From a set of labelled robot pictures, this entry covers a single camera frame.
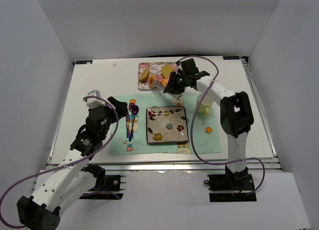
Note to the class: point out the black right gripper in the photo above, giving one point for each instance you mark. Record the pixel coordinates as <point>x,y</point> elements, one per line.
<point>174,83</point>

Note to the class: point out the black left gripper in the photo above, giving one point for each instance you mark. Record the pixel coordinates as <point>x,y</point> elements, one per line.
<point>119,108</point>

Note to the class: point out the metal serving tongs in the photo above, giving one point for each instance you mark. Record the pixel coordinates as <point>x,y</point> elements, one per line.
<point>162,88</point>

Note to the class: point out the orange oval bread roll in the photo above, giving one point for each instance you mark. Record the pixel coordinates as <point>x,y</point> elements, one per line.
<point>152,82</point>

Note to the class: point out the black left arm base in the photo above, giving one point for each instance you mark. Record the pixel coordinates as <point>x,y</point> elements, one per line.
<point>104,182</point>

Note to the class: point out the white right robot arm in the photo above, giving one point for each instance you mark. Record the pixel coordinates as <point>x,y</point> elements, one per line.
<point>236,117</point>

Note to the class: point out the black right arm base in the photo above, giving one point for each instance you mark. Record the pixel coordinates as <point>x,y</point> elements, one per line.
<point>223,183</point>

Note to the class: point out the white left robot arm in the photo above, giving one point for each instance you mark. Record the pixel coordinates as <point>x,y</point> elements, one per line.
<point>75,175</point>

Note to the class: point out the round scored bread bun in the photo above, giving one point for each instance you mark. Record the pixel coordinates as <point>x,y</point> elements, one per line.
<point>164,82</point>

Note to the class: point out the large brown bread slice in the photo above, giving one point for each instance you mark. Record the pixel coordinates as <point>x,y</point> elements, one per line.
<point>166,70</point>

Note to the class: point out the brown bread slice left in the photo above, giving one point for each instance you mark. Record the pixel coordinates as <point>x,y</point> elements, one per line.
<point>144,76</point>

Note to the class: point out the iridescent purple knife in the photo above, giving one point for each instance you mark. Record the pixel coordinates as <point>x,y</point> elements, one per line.
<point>127,125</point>

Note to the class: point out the iridescent purple spoon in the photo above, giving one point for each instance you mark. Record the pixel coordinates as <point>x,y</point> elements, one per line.
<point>135,110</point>

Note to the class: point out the floral rectangular tray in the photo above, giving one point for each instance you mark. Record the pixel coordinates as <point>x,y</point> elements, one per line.
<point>155,69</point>

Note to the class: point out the pale yellow mug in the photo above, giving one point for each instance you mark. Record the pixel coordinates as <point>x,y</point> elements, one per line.
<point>205,106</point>

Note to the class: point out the square floral plate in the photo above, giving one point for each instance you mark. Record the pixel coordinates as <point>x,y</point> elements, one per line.
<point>166,125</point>

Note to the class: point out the blue label sticker right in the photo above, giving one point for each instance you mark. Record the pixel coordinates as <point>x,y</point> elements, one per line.
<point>231,57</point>

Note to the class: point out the blue label sticker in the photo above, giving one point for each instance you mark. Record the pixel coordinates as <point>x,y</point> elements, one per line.
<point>79,62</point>
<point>231,57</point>

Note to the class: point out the blue label sticker left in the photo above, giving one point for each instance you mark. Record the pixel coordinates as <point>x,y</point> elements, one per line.
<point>79,62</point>

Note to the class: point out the mint green cartoon placemat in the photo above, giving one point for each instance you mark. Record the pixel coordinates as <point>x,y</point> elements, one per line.
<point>204,131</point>

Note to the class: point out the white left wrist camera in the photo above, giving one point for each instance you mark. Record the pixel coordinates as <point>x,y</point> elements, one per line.
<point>94,102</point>

